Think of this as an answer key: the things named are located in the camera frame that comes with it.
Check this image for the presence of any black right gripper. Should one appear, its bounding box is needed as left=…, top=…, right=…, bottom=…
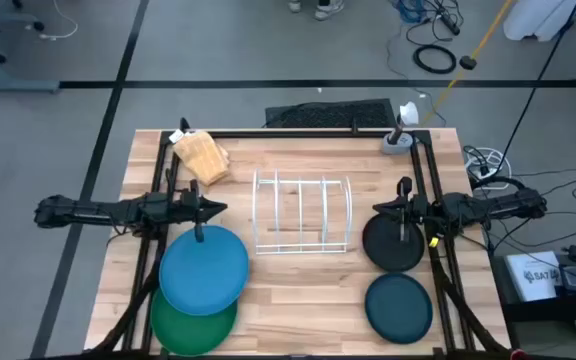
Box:
left=371, top=176, right=415, bottom=244

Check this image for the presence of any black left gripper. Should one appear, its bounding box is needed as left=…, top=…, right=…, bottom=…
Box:
left=188, top=178, right=229, bottom=244

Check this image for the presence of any blue plate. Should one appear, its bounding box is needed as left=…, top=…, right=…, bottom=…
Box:
left=158, top=224, right=250, bottom=317

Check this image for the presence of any green plate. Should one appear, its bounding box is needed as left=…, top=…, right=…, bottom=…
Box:
left=149, top=287, right=239, bottom=357

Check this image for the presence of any black plate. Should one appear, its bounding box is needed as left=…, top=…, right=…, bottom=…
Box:
left=361, top=212, right=427, bottom=274

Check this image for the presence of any yellow checked cloth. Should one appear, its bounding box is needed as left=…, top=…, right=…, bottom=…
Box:
left=172, top=130, right=231, bottom=187

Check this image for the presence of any white crumpled paper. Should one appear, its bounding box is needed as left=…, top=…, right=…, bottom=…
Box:
left=398, top=101, right=420, bottom=127

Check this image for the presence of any dark teal plate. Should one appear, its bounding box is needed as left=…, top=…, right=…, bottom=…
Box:
left=364, top=272, right=434, bottom=345

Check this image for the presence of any white power strip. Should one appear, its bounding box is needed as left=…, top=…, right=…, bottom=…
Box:
left=470, top=162, right=499, bottom=182

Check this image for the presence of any black keyboard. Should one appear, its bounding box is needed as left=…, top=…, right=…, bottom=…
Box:
left=265, top=98, right=398, bottom=130

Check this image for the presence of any white printed booklet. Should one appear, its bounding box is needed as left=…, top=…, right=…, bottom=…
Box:
left=505, top=250, right=564, bottom=303

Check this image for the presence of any black side cart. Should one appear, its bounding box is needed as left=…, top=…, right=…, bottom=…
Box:
left=490, top=249, right=576, bottom=351

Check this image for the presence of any black power strip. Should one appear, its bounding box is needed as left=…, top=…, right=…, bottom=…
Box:
left=437, top=9, right=462, bottom=37

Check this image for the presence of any white bag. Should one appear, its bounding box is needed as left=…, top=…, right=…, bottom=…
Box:
left=502, top=0, right=576, bottom=43

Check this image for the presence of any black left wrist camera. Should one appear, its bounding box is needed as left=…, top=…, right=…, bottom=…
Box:
left=173, top=192, right=193, bottom=217

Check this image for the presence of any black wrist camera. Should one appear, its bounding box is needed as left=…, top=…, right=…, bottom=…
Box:
left=173, top=192, right=193, bottom=217
left=411, top=195, right=432, bottom=219

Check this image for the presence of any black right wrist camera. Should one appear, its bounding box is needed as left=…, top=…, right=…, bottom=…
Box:
left=411, top=195, right=432, bottom=219

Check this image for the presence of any grey camera stand base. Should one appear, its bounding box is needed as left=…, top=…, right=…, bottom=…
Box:
left=381, top=132, right=414, bottom=156

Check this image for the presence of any white wire dish rack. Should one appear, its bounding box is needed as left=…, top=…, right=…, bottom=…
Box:
left=251, top=168, right=354, bottom=255

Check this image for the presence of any black aluminium table frame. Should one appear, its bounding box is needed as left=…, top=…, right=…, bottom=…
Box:
left=85, top=127, right=517, bottom=360

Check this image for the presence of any white coiled cable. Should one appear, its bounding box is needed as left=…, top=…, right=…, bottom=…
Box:
left=462, top=146, right=510, bottom=192

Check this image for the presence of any coiled black cable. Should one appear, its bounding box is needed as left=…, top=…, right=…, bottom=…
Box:
left=412, top=43, right=458, bottom=75

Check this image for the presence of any blue cable bundle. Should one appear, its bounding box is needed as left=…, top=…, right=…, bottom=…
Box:
left=395, top=0, right=427, bottom=24

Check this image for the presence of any long black cable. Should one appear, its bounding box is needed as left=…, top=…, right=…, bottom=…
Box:
left=495, top=0, right=576, bottom=175

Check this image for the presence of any white floor cable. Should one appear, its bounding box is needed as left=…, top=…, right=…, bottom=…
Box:
left=39, top=0, right=80, bottom=41

